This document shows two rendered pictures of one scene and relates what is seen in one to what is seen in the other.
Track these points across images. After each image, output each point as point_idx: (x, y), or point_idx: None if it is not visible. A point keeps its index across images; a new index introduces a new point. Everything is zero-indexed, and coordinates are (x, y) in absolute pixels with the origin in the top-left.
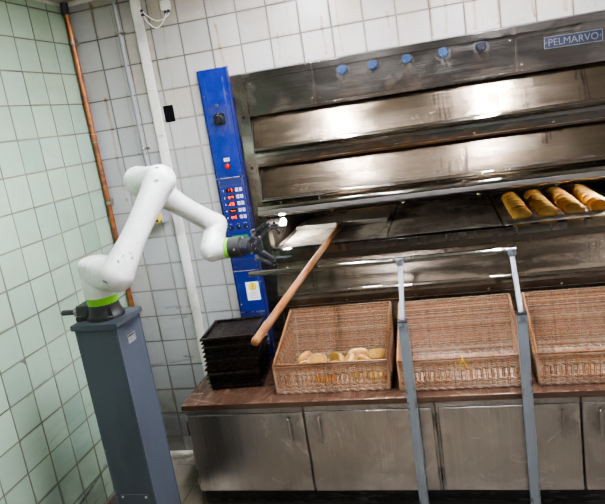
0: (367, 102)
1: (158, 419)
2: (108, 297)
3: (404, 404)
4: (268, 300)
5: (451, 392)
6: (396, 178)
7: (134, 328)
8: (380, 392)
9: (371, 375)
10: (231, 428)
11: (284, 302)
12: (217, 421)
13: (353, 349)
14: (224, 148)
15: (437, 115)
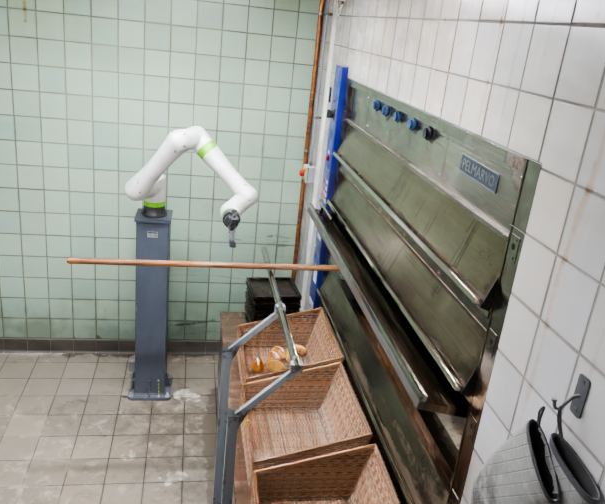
0: (382, 149)
1: (161, 297)
2: (146, 202)
3: None
4: None
5: (237, 441)
6: (365, 241)
7: (158, 231)
8: (239, 400)
9: None
10: (221, 348)
11: (144, 261)
12: (221, 337)
13: None
14: (330, 141)
15: (391, 195)
